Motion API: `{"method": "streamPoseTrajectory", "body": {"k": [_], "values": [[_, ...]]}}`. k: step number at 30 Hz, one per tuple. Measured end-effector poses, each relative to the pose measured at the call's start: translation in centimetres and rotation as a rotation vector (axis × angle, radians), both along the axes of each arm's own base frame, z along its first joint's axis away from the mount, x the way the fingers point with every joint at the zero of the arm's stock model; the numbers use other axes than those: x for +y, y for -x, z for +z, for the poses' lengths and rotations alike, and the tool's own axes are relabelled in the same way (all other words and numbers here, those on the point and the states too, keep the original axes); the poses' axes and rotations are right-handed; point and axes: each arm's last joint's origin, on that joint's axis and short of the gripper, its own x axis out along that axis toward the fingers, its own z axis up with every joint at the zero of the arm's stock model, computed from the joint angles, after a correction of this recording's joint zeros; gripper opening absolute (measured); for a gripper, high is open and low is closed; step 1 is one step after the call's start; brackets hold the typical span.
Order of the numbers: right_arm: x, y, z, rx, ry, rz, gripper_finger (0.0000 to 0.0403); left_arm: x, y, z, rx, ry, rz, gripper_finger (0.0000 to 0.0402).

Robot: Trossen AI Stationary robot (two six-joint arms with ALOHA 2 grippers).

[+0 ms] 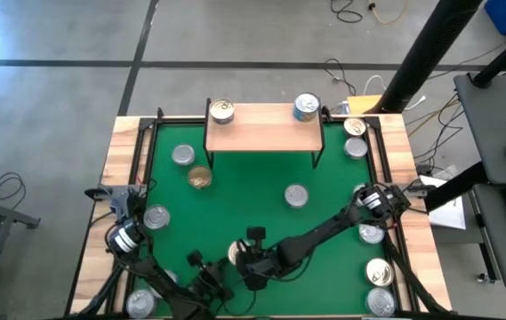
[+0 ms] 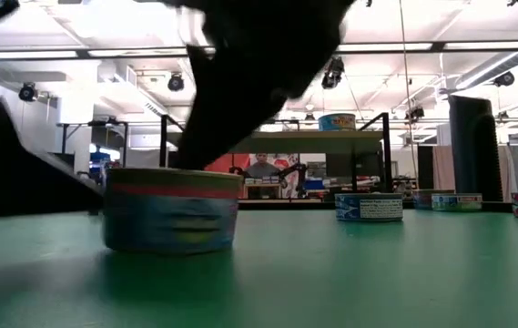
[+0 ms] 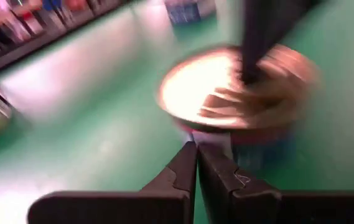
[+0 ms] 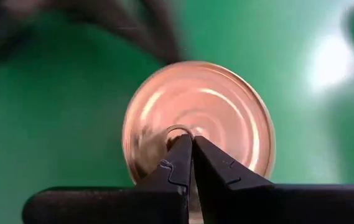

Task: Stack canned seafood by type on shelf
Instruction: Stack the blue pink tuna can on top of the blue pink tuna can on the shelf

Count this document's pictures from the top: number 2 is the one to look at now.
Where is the colourful poster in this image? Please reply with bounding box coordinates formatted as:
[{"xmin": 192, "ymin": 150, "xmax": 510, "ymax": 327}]
[{"xmin": 248, "ymin": 152, "xmax": 301, "ymax": 200}]

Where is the dark blue can white label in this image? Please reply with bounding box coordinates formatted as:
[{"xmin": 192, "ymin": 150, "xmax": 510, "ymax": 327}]
[{"xmin": 334, "ymin": 191, "xmax": 405, "ymax": 223}]

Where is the small wooden shelf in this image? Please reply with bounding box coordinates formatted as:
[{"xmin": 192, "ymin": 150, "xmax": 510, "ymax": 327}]
[{"xmin": 242, "ymin": 176, "xmax": 283, "ymax": 200}]

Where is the black chalkboard sign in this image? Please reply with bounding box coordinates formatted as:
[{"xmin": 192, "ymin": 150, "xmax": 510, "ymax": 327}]
[{"xmin": 306, "ymin": 161, "xmax": 327, "ymax": 179}]

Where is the person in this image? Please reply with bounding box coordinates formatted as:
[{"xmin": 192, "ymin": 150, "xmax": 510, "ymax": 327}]
[{"xmin": 244, "ymin": 152, "xmax": 282, "ymax": 179}]

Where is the black spotlight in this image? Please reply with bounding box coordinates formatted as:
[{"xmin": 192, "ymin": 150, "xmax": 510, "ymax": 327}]
[
  {"xmin": 320, "ymin": 56, "xmax": 346, "ymax": 90},
  {"xmin": 17, "ymin": 81, "xmax": 39, "ymax": 103},
  {"xmin": 167, "ymin": 71, "xmax": 186, "ymax": 93},
  {"xmin": 404, "ymin": 106, "xmax": 426, "ymax": 122},
  {"xmin": 492, "ymin": 70, "xmax": 516, "ymax": 88}
]

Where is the black metal frame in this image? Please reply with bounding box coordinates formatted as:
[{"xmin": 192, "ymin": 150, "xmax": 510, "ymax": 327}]
[{"xmin": 57, "ymin": 118, "xmax": 130, "ymax": 183}]

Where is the pink cloth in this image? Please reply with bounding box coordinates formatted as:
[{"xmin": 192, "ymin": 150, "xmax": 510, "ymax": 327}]
[{"xmin": 431, "ymin": 144, "xmax": 456, "ymax": 191}]

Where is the wooden shelf black frame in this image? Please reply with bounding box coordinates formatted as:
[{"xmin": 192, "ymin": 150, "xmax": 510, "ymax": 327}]
[{"xmin": 158, "ymin": 111, "xmax": 394, "ymax": 210}]

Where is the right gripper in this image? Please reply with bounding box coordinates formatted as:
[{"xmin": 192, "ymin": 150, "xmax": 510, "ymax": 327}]
[{"xmin": 162, "ymin": 0, "xmax": 355, "ymax": 170}]

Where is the thin hanging cable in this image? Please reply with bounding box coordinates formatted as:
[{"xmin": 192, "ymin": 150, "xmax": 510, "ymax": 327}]
[{"xmin": 397, "ymin": 0, "xmax": 420, "ymax": 183}]

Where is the long light bar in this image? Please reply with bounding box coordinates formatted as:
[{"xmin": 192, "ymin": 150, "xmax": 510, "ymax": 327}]
[{"xmin": 0, "ymin": 39, "xmax": 518, "ymax": 61}]

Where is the pale blue label can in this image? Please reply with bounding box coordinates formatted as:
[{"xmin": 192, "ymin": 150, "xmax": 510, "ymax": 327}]
[{"xmin": 431, "ymin": 192, "xmax": 484, "ymax": 213}]

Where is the black ribbed column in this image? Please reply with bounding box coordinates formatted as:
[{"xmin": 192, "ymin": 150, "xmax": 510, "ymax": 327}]
[{"xmin": 448, "ymin": 94, "xmax": 504, "ymax": 202}]

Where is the silver air duct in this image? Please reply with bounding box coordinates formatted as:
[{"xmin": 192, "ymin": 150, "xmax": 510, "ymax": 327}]
[{"xmin": 453, "ymin": 48, "xmax": 518, "ymax": 90}]

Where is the teal can yellow print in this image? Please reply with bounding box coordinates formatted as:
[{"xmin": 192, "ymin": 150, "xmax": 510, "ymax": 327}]
[{"xmin": 317, "ymin": 112, "xmax": 358, "ymax": 133}]

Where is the black partition panel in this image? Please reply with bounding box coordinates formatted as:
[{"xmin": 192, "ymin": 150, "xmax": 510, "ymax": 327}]
[{"xmin": 416, "ymin": 144, "xmax": 435, "ymax": 190}]

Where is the black monitor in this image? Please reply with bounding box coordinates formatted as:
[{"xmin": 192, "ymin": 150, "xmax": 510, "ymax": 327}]
[{"xmin": 324, "ymin": 152, "xmax": 355, "ymax": 179}]

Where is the black table frame rail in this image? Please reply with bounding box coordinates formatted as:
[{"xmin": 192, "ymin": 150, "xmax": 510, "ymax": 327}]
[{"xmin": 238, "ymin": 199, "xmax": 514, "ymax": 219}]

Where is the red curtain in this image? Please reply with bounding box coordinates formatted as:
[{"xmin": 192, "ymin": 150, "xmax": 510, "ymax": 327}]
[{"xmin": 203, "ymin": 152, "xmax": 251, "ymax": 174}]

